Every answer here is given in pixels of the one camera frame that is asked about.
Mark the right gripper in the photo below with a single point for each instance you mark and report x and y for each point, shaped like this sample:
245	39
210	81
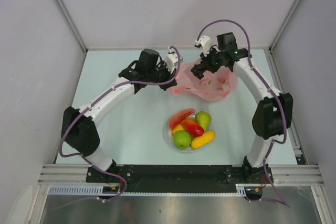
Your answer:
207	65

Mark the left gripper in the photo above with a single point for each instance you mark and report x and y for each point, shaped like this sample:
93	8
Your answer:
169	76

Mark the pink plastic bag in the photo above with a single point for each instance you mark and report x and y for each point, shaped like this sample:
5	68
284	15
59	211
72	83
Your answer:
212	87

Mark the dark fake grapes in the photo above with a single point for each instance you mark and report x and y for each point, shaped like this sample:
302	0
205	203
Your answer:
198	70

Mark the fake watermelon slice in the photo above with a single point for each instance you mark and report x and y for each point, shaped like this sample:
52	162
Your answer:
179	116

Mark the yellow fake mango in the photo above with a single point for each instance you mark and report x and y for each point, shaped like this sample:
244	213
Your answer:
176	129

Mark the white paper plate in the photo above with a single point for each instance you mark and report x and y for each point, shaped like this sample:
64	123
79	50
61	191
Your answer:
170	136

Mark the green fake pear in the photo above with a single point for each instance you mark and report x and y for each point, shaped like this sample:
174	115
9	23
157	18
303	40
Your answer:
203	119

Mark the red fake mango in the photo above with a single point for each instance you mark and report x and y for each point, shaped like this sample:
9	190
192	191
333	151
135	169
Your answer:
192	127

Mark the green fake apple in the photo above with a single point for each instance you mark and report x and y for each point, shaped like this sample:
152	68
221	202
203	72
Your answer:
182	139

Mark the orange fake fruit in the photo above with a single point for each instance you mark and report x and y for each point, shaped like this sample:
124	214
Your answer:
203	140

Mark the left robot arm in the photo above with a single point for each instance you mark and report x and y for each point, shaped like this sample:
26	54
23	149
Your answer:
79	126

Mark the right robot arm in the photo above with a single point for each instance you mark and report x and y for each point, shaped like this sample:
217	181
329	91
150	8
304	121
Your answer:
273	114

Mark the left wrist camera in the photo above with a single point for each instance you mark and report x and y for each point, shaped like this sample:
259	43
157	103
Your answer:
172	60

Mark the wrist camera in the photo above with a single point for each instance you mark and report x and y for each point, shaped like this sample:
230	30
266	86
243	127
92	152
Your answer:
172	60
205	43

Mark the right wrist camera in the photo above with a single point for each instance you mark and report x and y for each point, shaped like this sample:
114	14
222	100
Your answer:
205	43

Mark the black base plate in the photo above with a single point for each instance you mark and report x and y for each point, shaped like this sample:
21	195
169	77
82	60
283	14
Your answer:
197	179

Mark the white cable duct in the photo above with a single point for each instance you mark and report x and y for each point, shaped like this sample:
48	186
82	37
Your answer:
108	191

